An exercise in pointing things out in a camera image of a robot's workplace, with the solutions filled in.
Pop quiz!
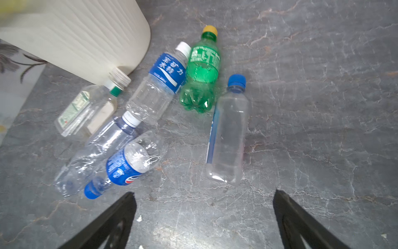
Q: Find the white bin yellow bag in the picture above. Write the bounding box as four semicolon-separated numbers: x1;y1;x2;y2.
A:
1;1;151;85

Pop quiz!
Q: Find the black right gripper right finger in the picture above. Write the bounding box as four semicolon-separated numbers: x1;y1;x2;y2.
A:
273;189;348;249

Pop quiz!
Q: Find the clear square bottle white cap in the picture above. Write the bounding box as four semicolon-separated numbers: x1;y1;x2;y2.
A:
55;67;131;141

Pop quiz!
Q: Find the clear bottle blue label blue cap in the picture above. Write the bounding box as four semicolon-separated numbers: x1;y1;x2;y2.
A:
84;130;165;200

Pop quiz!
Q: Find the crushed clear bottle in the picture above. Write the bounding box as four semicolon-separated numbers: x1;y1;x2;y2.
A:
55;111;141;197

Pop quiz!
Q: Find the small green bottle yellow cap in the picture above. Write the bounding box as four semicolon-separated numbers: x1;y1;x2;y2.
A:
179;26;221;113

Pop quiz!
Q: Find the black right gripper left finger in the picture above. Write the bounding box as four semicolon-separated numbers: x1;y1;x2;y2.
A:
60;192;137;249

